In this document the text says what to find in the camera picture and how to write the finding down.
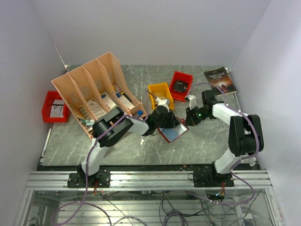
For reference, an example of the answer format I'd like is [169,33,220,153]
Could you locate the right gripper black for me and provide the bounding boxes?
[184,105,210,126]

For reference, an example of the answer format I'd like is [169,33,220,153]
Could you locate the red card holder wallet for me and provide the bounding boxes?
[157,118,189,143]

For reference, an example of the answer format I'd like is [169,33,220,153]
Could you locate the black credit card stack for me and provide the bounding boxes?
[173,80,188,92]

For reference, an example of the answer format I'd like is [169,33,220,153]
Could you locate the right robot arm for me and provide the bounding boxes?
[185,90,264,187]

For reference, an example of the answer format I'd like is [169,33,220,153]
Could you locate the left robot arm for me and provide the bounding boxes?
[77,105,180,187]

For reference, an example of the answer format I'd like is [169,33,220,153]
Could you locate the red bin with cards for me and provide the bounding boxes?
[169,71,193,102]

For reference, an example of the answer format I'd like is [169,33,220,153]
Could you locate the white cards in left bin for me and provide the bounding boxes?
[49,99,64,118]

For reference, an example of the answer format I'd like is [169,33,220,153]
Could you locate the blue capped tube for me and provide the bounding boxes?
[134,110,144,118]

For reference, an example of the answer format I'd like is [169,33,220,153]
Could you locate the yellow plastic bin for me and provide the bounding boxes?
[148,82,174,111]

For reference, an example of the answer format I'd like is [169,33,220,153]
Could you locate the dark paperback book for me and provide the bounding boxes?
[204,67,237,94]

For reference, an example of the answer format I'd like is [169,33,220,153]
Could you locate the pink file organizer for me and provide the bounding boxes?
[52,52,146,137]

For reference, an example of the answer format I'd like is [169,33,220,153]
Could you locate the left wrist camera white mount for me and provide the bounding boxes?
[156,97,170,111]

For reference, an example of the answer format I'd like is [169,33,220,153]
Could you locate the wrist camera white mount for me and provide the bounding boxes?
[185,95,197,110]
[156,97,170,111]

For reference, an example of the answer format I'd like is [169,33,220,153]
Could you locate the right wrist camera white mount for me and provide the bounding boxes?
[185,95,197,110]

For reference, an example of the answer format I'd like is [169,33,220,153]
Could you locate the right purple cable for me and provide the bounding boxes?
[188,82,261,205]

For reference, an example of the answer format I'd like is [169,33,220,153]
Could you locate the purple cable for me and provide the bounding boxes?
[51,91,160,226]
[188,82,261,205]

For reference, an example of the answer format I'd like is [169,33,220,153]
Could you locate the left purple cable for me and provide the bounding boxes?
[51,91,160,226]

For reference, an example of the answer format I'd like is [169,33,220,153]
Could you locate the aluminium mounting rail frame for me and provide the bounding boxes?
[14,166,283,226]

